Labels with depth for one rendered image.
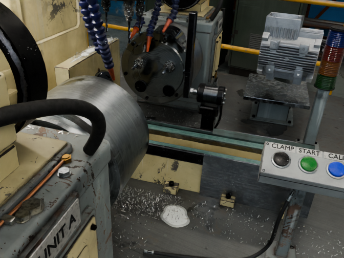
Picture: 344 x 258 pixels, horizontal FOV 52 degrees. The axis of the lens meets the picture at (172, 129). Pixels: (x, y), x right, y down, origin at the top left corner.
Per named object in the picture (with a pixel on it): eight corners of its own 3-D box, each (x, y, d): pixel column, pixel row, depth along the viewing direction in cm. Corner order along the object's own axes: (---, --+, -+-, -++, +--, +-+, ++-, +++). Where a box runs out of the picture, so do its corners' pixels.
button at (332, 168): (325, 177, 65) (328, 174, 64) (326, 163, 67) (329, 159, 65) (342, 180, 65) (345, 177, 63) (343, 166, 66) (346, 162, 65)
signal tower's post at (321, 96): (295, 151, 121) (327, 28, 101) (295, 140, 128) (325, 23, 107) (319, 155, 119) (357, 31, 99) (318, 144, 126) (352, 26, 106)
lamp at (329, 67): (318, 75, 108) (322, 61, 106) (317, 69, 113) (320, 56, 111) (339, 78, 107) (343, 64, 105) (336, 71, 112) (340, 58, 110)
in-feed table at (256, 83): (238, 123, 137) (243, 95, 131) (245, 97, 160) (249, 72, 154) (302, 134, 132) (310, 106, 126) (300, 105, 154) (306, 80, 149)
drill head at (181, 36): (111, 107, 117) (108, 33, 105) (150, 69, 152) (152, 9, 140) (183, 120, 112) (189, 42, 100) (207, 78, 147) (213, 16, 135)
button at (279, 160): (271, 167, 68) (272, 163, 66) (273, 153, 69) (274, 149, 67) (287, 170, 67) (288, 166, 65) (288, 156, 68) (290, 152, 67)
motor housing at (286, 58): (254, 80, 131) (262, 28, 122) (263, 65, 146) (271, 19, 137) (309, 89, 124) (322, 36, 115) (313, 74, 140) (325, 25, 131)
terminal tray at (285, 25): (262, 36, 127) (266, 16, 124) (267, 30, 136) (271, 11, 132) (297, 41, 123) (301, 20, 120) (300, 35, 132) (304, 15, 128)
